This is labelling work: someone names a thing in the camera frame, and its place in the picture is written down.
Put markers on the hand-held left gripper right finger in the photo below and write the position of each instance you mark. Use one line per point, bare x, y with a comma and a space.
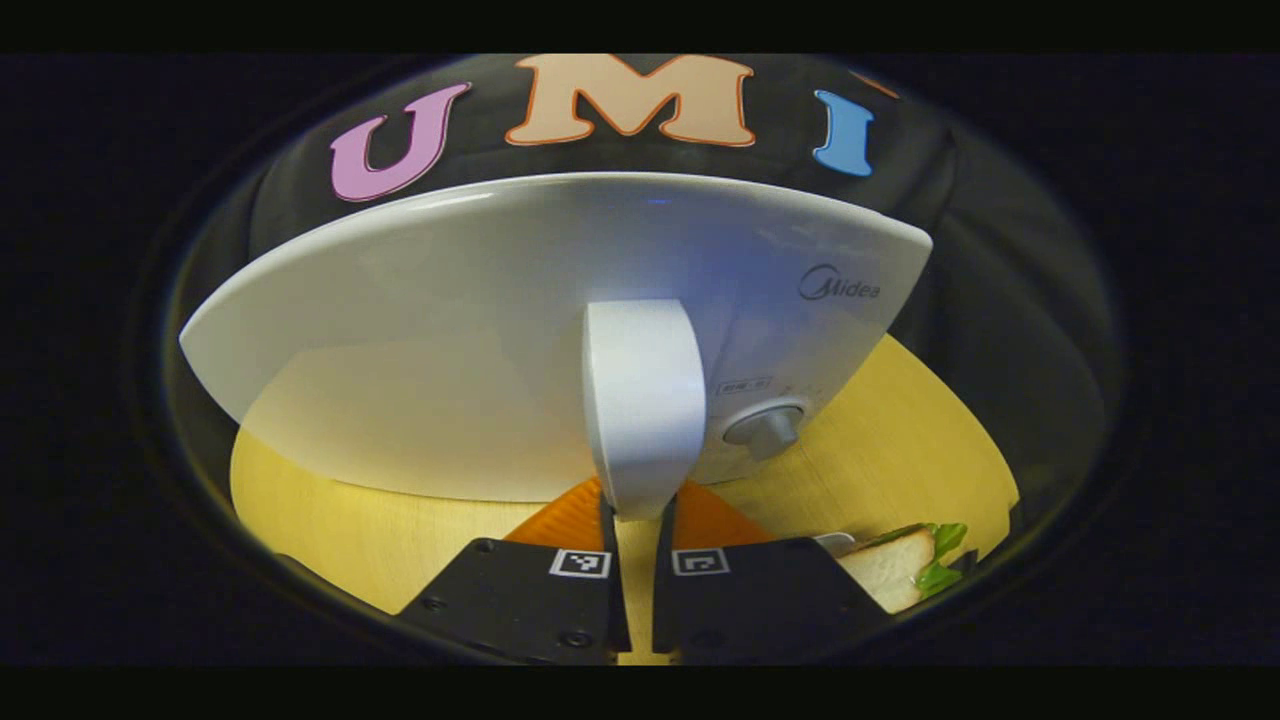
760, 600

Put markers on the sandwich with lettuce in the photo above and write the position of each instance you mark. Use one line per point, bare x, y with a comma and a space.
890, 570

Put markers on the white microwave oven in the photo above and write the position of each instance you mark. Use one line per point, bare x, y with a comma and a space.
450, 350

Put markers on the white square plate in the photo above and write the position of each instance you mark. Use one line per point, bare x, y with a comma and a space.
832, 541

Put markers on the black backdrop cloth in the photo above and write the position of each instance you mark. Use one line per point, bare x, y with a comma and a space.
1000, 300

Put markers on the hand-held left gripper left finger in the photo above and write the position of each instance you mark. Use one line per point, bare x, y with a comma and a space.
520, 600

